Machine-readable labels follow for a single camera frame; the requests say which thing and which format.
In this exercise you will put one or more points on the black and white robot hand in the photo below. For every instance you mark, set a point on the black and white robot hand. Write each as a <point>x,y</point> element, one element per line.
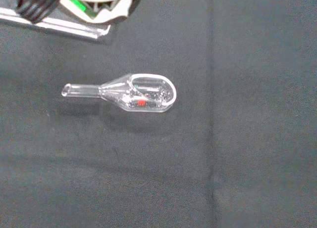
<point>99,0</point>

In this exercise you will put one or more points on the black bench cloth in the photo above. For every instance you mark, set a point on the black bench cloth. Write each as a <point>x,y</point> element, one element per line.
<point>223,139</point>

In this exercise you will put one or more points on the clear glass weighing funnel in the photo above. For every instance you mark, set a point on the clear glass weighing funnel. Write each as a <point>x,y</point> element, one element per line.
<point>138,94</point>

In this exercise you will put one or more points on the clear acrylic funnel stand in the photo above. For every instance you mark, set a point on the clear acrylic funnel stand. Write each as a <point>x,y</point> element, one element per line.
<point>74,30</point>

